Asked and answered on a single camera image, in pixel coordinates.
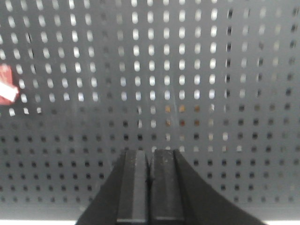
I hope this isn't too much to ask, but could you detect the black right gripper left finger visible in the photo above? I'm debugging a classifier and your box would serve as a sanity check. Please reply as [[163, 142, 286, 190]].
[[77, 150, 149, 225]]

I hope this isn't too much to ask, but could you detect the red toggle switch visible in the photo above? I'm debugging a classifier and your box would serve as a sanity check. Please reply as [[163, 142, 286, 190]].
[[0, 64, 19, 105]]

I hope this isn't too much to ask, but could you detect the black perforated pegboard panel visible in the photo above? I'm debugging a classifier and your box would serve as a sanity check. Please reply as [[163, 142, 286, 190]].
[[0, 0, 300, 220]]

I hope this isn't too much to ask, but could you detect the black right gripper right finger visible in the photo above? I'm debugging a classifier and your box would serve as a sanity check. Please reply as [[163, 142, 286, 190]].
[[150, 150, 263, 225]]

